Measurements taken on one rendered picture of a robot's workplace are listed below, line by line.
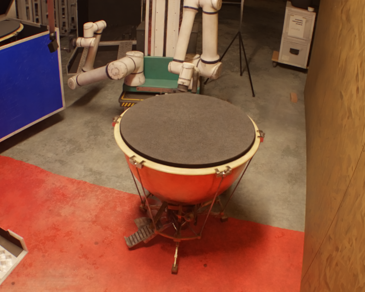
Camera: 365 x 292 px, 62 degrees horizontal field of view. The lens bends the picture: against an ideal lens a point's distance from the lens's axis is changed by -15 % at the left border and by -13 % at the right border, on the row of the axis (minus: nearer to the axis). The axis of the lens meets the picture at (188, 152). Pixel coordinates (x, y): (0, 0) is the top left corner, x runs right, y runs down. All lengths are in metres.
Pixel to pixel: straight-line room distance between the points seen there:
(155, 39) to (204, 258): 1.88
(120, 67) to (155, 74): 0.45
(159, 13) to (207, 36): 0.55
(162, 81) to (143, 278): 1.76
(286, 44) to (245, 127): 3.16
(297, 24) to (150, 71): 2.34
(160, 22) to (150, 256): 1.91
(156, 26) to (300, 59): 2.41
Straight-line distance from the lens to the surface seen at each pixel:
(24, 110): 3.04
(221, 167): 1.48
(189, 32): 2.62
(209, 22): 2.63
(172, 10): 3.00
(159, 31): 3.06
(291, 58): 4.84
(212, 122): 1.73
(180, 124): 1.69
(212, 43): 2.71
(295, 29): 4.73
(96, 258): 2.12
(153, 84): 3.02
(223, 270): 2.07
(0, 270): 2.19
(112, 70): 2.82
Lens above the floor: 1.68
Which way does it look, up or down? 35 degrees down
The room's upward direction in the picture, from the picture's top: 4 degrees clockwise
